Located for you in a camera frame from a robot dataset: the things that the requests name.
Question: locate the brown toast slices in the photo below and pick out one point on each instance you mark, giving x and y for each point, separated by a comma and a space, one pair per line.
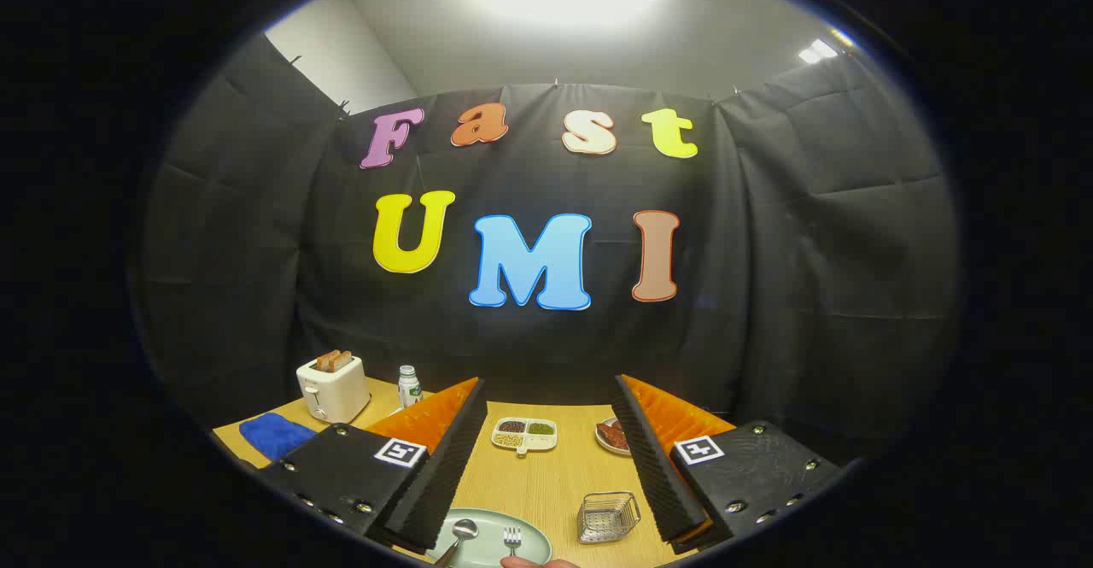
333, 360

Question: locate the cream toaster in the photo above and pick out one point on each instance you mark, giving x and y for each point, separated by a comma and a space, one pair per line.
335, 393

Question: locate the white divided bean dish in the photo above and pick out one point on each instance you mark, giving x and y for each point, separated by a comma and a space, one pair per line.
524, 436

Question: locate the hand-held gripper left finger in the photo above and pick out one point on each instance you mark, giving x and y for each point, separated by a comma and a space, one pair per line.
435, 483

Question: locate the black backdrop cloth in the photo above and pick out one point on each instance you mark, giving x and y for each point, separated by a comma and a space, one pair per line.
768, 252

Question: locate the small white drink bottle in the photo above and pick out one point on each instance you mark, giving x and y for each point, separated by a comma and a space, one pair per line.
410, 387

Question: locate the green round plate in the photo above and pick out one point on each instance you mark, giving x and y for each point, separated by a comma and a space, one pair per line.
491, 534

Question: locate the blue folded cloth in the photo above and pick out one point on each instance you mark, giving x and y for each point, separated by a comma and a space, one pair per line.
275, 436

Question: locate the small ceiling light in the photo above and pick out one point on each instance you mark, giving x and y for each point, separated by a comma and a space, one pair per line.
818, 50

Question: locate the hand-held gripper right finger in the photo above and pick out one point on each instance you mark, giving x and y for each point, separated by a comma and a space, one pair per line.
657, 474

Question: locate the white plate of food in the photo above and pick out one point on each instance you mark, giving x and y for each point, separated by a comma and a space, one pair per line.
612, 437

